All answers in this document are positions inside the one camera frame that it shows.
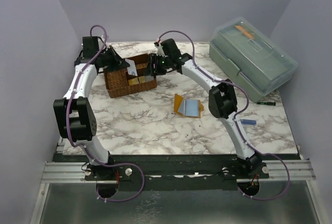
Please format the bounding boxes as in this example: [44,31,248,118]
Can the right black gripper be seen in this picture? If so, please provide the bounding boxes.
[143,53,171,77]

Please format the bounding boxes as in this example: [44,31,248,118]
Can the white silver credit card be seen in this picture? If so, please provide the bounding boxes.
[125,59,138,77]

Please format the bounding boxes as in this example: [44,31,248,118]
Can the yellow leather card holder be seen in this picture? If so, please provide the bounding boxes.
[173,94,204,118]

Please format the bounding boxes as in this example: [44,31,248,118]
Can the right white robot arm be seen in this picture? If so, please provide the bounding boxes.
[145,38,266,178]

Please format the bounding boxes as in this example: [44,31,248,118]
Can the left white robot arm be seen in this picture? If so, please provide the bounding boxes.
[53,35,130,180]

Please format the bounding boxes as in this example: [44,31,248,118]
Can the brown woven basket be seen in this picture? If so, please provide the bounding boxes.
[103,53,157,98]

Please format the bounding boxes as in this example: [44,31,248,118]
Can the orange tool inside toolbox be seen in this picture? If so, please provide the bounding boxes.
[235,25,255,40]

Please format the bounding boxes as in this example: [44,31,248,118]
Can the clear lid plastic toolbox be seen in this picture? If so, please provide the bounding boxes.
[209,17,298,102]

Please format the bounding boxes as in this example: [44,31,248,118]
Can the red blue screwdriver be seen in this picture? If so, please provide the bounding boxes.
[240,119,257,125]

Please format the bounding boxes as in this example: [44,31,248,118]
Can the small black green screwdriver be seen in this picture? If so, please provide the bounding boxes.
[255,102,276,106]

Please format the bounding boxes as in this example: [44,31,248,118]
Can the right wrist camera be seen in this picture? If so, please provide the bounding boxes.
[154,41,165,57]

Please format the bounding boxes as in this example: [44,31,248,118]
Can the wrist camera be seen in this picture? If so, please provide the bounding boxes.
[154,41,165,57]
[99,35,109,49]

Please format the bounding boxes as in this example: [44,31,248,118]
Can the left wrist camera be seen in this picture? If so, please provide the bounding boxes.
[99,35,109,49]

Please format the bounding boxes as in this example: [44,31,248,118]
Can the aluminium rail frame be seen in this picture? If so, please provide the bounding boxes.
[28,128,98,224]

